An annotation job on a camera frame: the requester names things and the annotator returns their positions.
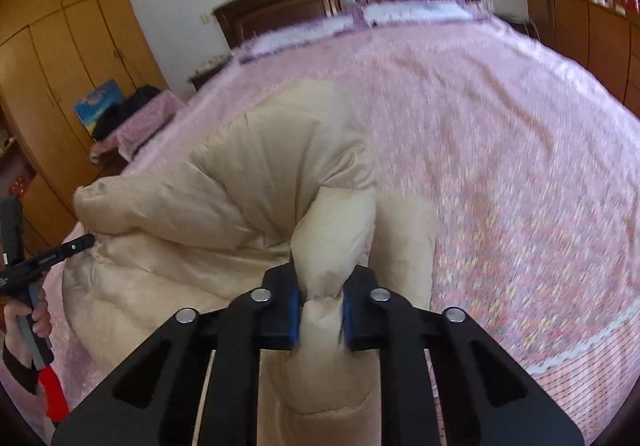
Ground beige puffer down jacket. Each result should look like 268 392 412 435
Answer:
63 80 437 445

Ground black clothes on chair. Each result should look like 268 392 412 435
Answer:
92 85 160 141

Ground left hand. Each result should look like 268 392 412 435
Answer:
0 286 54 394

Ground red spotted box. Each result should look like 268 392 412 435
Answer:
8 174 34 198

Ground blue picture poster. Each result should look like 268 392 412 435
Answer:
73 80 125 135

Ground dark wooden nightstand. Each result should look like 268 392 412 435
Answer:
189 54 233 90

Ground orange wooden wardrobe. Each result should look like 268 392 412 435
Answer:
1 0 167 254

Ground pink floral bedspread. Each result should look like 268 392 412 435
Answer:
47 19 639 442

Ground left purple frilled pillow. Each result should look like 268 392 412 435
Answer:
236 14 359 63

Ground purple frilled pillow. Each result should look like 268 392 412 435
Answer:
354 0 492 28
236 14 359 63

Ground wooden dresser cabinet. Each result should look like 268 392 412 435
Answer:
527 0 639 114

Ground right purple frilled pillow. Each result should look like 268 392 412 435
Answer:
354 0 492 28

